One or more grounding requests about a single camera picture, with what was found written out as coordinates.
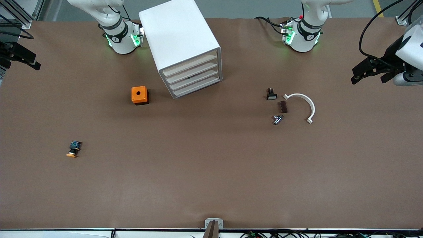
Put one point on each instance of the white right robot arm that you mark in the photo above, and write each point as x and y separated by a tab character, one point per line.
124	46

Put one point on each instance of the black switch with white face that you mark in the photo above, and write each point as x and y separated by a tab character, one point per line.
271	95

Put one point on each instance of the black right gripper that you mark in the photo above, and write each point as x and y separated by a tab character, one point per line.
7	52

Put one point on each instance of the white table edge rail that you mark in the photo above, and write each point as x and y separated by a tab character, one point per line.
66	233

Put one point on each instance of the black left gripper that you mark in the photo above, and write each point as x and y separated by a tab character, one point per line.
391	54

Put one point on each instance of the grey metal bracket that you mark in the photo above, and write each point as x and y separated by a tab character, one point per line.
207	222

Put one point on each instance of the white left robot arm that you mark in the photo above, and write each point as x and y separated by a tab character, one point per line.
302	44

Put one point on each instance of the small silver connector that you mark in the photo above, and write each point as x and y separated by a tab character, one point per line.
277	119

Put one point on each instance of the yellow mushroom push button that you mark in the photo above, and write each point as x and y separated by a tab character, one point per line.
73	148

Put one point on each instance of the white curved plastic arc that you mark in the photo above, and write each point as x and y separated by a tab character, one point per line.
299	95

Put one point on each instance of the orange box with hole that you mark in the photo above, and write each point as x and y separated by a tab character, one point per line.
138	93

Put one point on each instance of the brown terminal block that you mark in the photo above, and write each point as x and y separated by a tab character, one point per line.
283	106

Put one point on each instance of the aluminium frame post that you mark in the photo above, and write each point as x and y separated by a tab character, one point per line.
401	20
26	23

